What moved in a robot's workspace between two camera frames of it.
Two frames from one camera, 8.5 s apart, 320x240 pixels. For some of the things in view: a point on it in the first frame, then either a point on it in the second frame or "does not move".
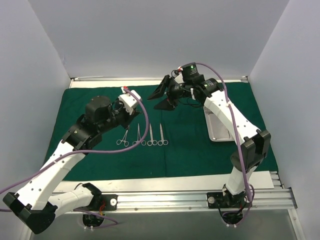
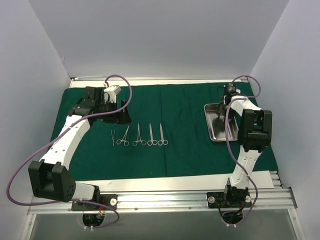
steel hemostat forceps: (135, 142) does not move
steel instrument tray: (218, 129) does not move
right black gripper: (171, 90) to (222, 110)
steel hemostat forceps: (126, 143) does not move
